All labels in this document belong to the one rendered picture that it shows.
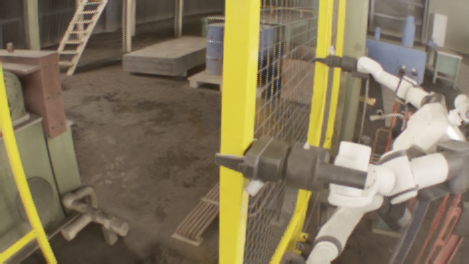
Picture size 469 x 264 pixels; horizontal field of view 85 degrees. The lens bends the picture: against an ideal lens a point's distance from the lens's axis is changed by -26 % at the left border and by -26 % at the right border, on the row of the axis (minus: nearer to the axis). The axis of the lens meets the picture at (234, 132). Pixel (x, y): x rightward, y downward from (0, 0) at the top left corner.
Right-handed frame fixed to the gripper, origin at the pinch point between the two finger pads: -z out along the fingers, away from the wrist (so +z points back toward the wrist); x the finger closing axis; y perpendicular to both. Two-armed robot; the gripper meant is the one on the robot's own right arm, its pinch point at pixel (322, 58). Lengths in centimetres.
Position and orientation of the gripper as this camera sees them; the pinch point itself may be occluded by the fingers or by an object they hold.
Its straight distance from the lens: 174.3
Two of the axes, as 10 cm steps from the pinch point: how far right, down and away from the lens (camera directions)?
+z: 9.2, 1.9, -3.4
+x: -3.9, 3.7, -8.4
